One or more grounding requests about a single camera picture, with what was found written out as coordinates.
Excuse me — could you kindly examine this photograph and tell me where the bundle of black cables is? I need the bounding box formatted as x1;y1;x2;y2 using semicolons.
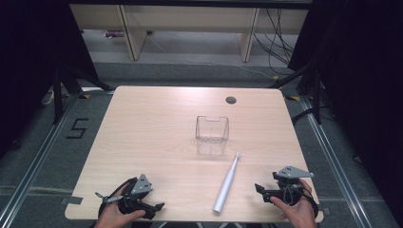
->
252;8;297;76

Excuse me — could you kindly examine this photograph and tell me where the black metal stand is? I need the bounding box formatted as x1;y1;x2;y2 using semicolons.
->
50;62;116;125
269;62;323;125

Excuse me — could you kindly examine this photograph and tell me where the black strap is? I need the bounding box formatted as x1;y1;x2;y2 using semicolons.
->
297;184;319;220
97;177;139;219

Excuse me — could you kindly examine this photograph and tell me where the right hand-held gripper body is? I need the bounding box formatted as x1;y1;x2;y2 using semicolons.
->
267;164;316;207

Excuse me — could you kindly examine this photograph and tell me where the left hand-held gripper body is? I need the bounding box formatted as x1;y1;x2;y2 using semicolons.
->
95;173;154;217

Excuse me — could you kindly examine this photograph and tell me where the clear plastic container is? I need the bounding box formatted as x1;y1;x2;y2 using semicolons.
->
195;115;230;156

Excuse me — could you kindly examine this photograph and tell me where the light wooden desk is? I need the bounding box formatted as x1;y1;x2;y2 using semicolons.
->
69;3;310;63

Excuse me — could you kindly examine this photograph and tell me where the person's left hand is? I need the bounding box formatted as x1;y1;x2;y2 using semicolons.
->
93;184;146;228

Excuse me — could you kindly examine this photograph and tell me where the metal floor rail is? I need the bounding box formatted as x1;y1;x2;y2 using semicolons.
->
299;94;373;228
0;92;81;228

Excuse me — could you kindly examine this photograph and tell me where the pink item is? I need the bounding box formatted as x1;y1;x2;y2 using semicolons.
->
104;29;125;40

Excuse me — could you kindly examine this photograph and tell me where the black curtain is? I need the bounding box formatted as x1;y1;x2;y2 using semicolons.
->
0;0;100;160
287;0;403;222

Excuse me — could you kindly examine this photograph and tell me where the person's right hand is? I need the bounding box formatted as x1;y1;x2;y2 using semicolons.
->
269;178;318;228

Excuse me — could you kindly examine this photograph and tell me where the white electric toothbrush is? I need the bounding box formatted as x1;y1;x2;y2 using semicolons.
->
212;151;242;214

